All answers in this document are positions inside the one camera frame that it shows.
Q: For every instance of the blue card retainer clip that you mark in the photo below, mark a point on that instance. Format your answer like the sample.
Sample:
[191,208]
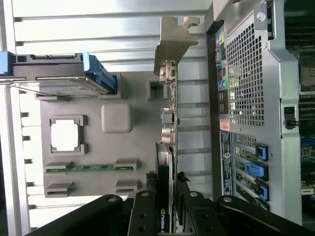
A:
[263,189]
[257,170]
[262,153]
[264,207]

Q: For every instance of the green motherboard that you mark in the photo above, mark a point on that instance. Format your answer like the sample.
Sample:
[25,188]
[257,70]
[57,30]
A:
[307,157]

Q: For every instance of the hard disk in blue caddy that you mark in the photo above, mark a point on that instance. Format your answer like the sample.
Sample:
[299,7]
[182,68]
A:
[49,68]

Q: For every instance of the gray plastic parts rack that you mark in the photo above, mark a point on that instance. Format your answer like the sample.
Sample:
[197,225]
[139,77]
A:
[98,147]

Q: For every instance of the black open PC case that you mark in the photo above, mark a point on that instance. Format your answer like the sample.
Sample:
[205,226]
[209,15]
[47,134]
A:
[275,73]

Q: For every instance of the silver CPU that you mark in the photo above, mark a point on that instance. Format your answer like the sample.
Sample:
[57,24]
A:
[65,135]

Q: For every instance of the green RAM stick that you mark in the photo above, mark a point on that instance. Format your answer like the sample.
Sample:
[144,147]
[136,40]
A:
[93,168]

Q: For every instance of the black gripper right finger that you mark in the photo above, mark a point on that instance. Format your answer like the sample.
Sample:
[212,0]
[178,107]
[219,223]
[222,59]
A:
[201,218]

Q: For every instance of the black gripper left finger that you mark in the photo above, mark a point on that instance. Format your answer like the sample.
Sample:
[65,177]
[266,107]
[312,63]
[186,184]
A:
[142,216]

